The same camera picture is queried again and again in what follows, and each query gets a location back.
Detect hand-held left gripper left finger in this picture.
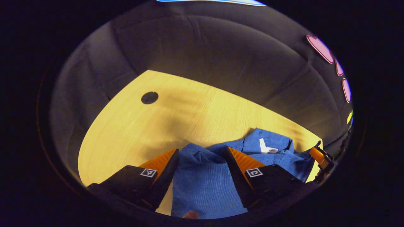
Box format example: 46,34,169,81
86,148,180,212

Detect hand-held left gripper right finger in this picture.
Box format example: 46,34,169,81
226,147,311,209

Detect blue button shirt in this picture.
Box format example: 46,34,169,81
171,128,316,219

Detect black backdrop cloth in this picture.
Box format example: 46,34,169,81
50,0,354,180

